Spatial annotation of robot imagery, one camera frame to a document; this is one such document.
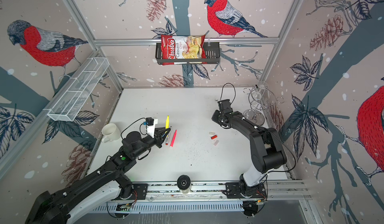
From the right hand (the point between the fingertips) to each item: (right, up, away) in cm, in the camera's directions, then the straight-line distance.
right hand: (213, 116), depth 95 cm
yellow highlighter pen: (-26, 0, -22) cm, 34 cm away
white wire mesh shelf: (-75, +9, -24) cm, 79 cm away
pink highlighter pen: (-26, -14, -2) cm, 29 cm away
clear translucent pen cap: (-1, -11, 0) cm, 11 cm away
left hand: (-24, -3, -21) cm, 32 cm away
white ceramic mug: (-62, -8, -9) cm, 63 cm away
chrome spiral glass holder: (+32, +12, +3) cm, 34 cm away
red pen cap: (0, -13, -2) cm, 13 cm away
